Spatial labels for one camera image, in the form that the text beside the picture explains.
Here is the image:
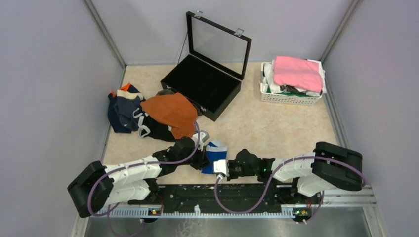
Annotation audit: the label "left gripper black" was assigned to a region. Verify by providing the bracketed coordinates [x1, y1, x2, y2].
[177, 143, 210, 170]

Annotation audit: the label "royal blue underwear white trim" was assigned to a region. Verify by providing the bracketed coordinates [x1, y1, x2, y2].
[201, 139, 228, 174]

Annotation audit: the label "orange underwear cream waistband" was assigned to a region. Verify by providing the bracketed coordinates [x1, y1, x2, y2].
[140, 93, 198, 139]

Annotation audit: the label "black underwear white trim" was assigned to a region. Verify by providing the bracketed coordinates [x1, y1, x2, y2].
[132, 108, 176, 142]

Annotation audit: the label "olive grey underwear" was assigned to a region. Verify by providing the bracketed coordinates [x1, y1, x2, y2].
[156, 89, 175, 96]

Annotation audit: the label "black display case glass lid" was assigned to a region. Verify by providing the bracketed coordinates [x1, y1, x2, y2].
[161, 11, 252, 121]

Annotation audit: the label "navy underwear orange waistband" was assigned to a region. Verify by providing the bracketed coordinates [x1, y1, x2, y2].
[107, 91, 132, 133]

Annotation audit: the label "dark blue underwear cream waistband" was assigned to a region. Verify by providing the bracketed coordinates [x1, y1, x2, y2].
[114, 90, 145, 131]

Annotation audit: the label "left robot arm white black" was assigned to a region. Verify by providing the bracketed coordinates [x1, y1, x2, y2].
[67, 131, 209, 218]

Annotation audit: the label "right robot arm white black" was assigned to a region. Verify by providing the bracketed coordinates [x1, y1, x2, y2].
[212, 142, 365, 203]

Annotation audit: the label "white plastic basket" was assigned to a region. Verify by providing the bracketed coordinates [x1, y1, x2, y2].
[259, 60, 327, 106]

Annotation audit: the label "white cloths in basket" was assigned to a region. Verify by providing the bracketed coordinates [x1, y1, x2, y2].
[265, 60, 322, 97]

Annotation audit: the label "pink folded cloth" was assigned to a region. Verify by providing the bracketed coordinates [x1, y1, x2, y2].
[273, 56, 324, 93]

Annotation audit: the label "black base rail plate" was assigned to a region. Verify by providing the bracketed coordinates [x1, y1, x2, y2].
[128, 183, 320, 214]

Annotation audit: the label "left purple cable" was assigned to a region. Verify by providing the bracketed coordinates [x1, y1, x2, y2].
[87, 121, 201, 237]

